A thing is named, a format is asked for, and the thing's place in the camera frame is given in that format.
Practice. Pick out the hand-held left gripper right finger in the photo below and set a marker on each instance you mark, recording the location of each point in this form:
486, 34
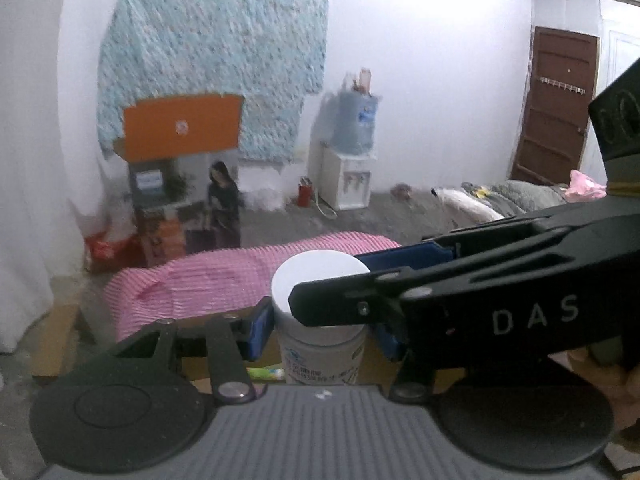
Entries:
389, 345

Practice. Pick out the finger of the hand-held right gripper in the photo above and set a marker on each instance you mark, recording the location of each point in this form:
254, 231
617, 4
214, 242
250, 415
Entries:
320, 305
400, 257

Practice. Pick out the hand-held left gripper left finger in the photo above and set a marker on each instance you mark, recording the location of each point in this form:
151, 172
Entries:
260, 330

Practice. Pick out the white plastic jar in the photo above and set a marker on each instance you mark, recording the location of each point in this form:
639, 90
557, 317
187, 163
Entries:
320, 350

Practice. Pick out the brown cardboard box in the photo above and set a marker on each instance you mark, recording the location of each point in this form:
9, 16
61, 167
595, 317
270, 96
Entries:
55, 340

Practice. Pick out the green white tube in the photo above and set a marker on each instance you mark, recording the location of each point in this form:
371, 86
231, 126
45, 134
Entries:
265, 373

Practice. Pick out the red white gingham cloth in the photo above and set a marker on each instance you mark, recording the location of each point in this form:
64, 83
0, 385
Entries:
210, 285

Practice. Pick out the white pillow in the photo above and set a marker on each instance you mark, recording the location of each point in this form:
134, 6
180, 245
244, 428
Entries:
465, 202

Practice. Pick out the white water dispenser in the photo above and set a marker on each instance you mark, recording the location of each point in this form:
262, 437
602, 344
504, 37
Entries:
347, 180

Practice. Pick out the grey blanket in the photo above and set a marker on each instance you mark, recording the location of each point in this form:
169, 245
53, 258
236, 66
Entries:
525, 197

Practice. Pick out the red canister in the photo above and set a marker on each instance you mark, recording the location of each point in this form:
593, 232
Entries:
305, 192

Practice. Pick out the printed cardboard box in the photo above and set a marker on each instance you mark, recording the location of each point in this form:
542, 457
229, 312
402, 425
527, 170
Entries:
200, 210

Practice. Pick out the pink plastic bag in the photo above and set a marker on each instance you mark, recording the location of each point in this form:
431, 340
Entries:
585, 187

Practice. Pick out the blue water bottle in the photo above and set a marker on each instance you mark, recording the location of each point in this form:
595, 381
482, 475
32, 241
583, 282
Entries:
357, 120

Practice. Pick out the red printed bag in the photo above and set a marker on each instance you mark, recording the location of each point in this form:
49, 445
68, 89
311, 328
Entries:
107, 252

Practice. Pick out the white plastic bag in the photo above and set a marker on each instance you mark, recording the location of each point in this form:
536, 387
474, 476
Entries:
120, 217

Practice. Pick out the brown door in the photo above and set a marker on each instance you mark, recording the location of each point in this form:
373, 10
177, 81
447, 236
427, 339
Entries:
555, 110

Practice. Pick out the orange cardboard box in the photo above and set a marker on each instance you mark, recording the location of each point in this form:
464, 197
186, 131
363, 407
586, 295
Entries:
182, 127

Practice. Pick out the white hook rack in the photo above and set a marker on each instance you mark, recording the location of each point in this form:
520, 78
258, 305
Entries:
560, 85

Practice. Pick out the white door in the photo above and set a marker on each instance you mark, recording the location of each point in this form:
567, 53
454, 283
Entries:
617, 60

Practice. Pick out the light blue patterned wall cloth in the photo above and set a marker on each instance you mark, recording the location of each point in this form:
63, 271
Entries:
215, 50

